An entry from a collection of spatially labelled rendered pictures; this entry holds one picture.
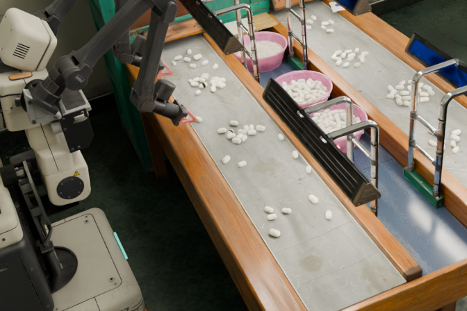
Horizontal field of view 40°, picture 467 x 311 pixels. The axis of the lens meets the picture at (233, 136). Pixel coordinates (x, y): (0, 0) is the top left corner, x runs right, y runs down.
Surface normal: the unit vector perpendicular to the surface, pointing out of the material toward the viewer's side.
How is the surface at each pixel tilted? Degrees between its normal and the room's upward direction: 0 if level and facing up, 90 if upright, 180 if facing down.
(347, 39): 0
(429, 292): 90
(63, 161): 90
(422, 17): 0
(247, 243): 0
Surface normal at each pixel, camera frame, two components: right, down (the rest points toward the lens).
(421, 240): -0.12, -0.80
